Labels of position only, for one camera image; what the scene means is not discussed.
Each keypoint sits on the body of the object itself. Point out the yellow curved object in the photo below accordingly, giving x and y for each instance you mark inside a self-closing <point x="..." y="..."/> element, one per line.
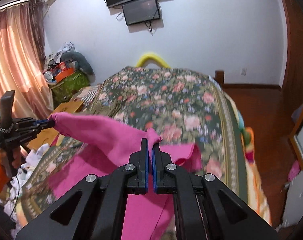
<point x="153" y="58"/>

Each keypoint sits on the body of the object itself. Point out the small black wall monitor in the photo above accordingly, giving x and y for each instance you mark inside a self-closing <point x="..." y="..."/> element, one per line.
<point x="140" y="11"/>

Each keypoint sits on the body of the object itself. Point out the orange yellow blanket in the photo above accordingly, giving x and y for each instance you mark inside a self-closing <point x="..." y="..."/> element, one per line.
<point x="257" y="199"/>

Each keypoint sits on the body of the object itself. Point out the clutter pile with green box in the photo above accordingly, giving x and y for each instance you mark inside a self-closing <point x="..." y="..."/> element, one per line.
<point x="67" y="71"/>

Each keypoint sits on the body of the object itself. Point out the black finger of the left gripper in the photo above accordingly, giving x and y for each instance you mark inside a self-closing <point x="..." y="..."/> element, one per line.
<point x="44" y="124"/>

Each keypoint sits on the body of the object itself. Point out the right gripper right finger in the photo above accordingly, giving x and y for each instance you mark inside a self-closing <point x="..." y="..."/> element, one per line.
<point x="163" y="180"/>

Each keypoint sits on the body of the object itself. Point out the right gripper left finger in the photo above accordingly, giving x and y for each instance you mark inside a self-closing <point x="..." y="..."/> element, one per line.
<point x="139" y="177"/>

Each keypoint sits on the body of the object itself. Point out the floral green bedspread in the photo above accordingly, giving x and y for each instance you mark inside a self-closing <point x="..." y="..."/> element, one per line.
<point x="186" y="112"/>

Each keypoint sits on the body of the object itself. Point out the pink orange curtain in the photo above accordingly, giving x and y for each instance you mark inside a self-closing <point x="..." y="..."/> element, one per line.
<point x="22" y="47"/>

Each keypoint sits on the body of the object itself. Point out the wooden bed post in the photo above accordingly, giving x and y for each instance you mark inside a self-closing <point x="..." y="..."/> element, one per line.
<point x="219" y="77"/>

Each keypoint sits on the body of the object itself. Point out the wall socket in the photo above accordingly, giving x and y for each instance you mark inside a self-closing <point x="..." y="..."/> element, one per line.
<point x="243" y="71"/>

